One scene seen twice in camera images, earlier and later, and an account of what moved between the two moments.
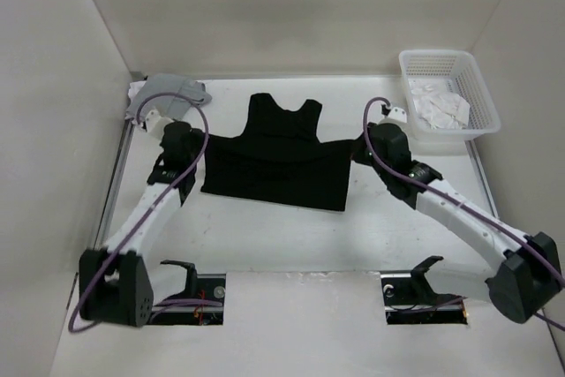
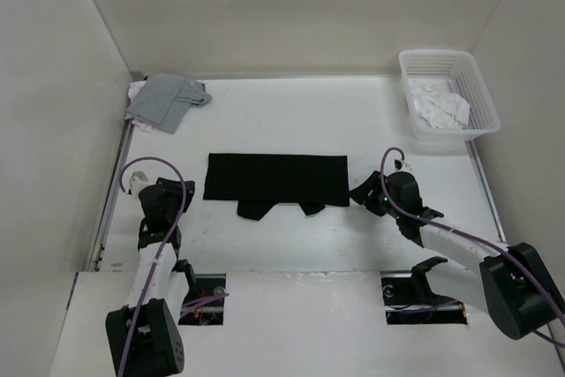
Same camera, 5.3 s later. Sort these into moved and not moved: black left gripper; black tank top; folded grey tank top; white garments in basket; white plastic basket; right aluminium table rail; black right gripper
Moved: black tank top; black left gripper; black right gripper
Not moved: white garments in basket; right aluminium table rail; folded grey tank top; white plastic basket
